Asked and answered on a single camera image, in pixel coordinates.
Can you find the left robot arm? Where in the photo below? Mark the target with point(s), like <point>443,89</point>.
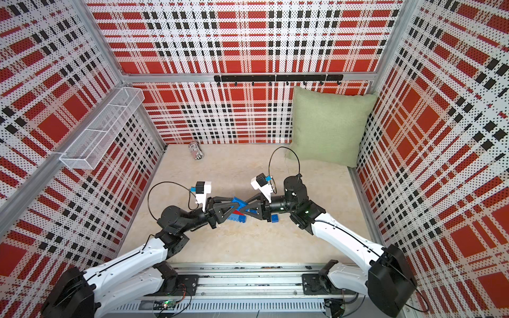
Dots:
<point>98,290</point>

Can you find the metal can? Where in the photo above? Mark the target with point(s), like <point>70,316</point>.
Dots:
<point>195,150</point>

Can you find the light blue long lego brick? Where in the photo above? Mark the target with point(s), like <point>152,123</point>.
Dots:
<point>237,218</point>

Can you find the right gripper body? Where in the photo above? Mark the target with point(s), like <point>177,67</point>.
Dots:
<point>280,205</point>

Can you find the green circuit board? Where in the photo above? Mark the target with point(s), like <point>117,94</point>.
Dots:
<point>164,305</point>

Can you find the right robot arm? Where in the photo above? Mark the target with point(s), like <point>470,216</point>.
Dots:
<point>381,273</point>

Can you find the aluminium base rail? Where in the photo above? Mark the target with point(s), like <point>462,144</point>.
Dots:
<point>246,288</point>

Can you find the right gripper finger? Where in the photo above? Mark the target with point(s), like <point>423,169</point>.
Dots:
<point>254,210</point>
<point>256,202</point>

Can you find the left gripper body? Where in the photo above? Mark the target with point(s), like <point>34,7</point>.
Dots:
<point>197,218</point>

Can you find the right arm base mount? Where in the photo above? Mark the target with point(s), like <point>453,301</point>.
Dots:
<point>314,284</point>

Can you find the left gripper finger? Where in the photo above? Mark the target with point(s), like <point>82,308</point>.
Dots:
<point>221,204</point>
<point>222,217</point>

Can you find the black hook rail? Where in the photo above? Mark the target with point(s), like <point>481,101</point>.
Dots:
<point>279,78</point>

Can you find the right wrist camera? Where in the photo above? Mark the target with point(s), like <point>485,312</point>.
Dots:
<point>263,184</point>

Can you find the green pillow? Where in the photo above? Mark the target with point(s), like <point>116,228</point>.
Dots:
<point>329,127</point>

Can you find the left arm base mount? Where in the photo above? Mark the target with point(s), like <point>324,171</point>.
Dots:
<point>178,286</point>

